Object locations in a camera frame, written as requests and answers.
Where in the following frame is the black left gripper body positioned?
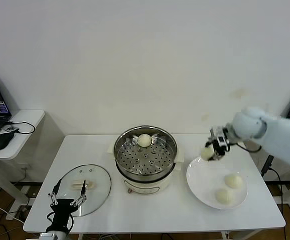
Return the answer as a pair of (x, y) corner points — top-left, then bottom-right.
(46, 198), (77, 235)

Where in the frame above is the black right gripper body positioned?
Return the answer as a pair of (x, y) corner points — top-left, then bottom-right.
(209, 126), (232, 157)

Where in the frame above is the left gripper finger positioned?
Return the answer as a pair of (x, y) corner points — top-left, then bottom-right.
(48, 178), (62, 207)
(69, 179), (88, 208)

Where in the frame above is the white steamed baozi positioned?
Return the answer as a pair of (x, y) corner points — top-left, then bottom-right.
(137, 133), (152, 148)
(214, 188), (234, 204)
(200, 146), (214, 162)
(224, 174), (243, 190)

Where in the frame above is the glass pot lid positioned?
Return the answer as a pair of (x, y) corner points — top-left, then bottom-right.
(57, 164), (112, 217)

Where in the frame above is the perforated steel steamer basket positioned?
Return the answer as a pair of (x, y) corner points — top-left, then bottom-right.
(114, 125), (179, 181)

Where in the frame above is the white round plate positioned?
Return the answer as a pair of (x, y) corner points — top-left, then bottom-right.
(186, 156), (249, 210)

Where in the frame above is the cream electric cooker base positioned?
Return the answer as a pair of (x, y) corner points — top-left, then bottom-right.
(107, 143), (186, 195)

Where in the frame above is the black computer mouse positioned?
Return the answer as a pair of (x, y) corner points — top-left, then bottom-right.
(0, 131), (15, 151)

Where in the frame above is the white side table with mouse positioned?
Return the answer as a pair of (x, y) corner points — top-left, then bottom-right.
(0, 109), (46, 222)

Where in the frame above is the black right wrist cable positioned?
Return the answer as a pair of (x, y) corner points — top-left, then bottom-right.
(234, 142), (262, 154)

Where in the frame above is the black cable with adapter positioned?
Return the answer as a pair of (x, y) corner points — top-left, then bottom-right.
(260, 154), (285, 206)

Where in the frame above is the black dongle cable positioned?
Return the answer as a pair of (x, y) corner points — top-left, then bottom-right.
(7, 120), (36, 135)

